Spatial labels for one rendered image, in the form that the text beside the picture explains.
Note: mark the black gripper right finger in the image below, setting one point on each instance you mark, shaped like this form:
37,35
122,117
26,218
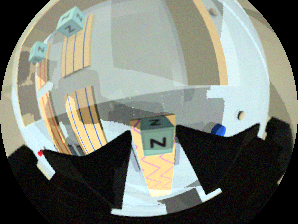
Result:
212,156

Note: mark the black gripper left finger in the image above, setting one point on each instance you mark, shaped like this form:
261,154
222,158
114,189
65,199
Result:
103,171

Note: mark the green cube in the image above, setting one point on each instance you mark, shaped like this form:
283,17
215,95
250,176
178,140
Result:
157,135

